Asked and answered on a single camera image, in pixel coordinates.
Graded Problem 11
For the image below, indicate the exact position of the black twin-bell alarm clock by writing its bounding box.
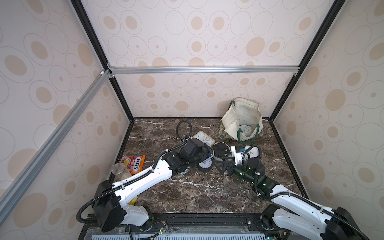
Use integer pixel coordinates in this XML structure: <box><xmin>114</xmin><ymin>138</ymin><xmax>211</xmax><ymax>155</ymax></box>
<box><xmin>197</xmin><ymin>159</ymin><xmax>213</xmax><ymax>173</ymax></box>

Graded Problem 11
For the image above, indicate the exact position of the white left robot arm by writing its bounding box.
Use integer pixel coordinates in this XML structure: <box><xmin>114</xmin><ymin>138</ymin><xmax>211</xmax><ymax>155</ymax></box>
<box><xmin>76</xmin><ymin>131</ymin><xmax>215</xmax><ymax>233</ymax></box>

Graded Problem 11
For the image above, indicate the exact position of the yellow snack packet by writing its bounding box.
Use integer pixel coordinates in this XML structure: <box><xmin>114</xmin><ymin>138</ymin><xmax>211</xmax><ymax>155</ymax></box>
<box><xmin>129</xmin><ymin>197</ymin><xmax>138</xmax><ymax>206</ymax></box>

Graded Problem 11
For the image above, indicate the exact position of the cream canvas tote bag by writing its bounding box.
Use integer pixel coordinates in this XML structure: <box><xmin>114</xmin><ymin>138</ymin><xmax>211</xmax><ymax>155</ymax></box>
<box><xmin>217</xmin><ymin>98</ymin><xmax>263</xmax><ymax>145</ymax></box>

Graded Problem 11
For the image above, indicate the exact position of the white clock black back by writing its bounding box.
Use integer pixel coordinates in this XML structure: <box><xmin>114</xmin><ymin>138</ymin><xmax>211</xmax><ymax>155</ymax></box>
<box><xmin>213</xmin><ymin>142</ymin><xmax>231</xmax><ymax>161</ymax></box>

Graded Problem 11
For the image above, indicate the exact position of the white square orange-number clock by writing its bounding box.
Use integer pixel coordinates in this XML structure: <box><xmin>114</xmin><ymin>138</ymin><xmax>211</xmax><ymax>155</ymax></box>
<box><xmin>243</xmin><ymin>146</ymin><xmax>259</xmax><ymax>160</ymax></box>

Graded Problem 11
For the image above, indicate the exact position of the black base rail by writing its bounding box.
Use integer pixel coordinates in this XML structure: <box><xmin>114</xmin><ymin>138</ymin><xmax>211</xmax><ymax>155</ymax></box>
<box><xmin>79</xmin><ymin>213</ymin><xmax>299</xmax><ymax>240</ymax></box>

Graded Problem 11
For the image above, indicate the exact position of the aluminium frame bar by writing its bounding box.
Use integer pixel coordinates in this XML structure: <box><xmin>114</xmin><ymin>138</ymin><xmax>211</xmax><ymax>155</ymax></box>
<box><xmin>1</xmin><ymin>69</ymin><xmax>111</xmax><ymax>225</ymax></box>
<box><xmin>110</xmin><ymin>65</ymin><xmax>300</xmax><ymax>75</ymax></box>

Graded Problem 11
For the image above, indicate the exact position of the clear plastic jar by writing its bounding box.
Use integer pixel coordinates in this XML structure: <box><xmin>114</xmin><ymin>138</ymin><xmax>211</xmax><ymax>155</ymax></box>
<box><xmin>111</xmin><ymin>163</ymin><xmax>132</xmax><ymax>182</ymax></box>

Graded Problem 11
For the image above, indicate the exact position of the white twin-bell alarm clock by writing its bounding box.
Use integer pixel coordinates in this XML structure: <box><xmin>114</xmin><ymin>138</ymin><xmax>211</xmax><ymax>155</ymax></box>
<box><xmin>239</xmin><ymin>125</ymin><xmax>253</xmax><ymax>140</ymax></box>

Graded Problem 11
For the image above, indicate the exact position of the aluminium frame bar left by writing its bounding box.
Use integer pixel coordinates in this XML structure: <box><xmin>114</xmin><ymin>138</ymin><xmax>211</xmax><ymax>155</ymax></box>
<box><xmin>1</xmin><ymin>69</ymin><xmax>111</xmax><ymax>225</ymax></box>

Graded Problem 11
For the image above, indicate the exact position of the Fox's candy bag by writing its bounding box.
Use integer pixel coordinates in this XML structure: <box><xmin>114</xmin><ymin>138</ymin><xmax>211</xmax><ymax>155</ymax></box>
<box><xmin>120</xmin><ymin>155</ymin><xmax>146</xmax><ymax>175</ymax></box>

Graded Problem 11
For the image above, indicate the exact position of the aluminium frame bar rear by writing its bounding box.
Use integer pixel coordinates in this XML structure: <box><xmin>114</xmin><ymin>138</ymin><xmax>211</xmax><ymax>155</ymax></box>
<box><xmin>110</xmin><ymin>65</ymin><xmax>300</xmax><ymax>75</ymax></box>

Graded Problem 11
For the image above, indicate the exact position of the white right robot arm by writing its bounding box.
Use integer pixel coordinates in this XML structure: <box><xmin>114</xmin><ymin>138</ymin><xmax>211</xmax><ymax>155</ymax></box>
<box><xmin>213</xmin><ymin>143</ymin><xmax>368</xmax><ymax>240</ymax></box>

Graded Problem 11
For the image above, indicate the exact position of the yellow square alarm clock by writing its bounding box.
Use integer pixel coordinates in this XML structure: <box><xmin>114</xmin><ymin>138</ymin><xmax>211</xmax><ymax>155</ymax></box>
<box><xmin>193</xmin><ymin>131</ymin><xmax>216</xmax><ymax>147</ymax></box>

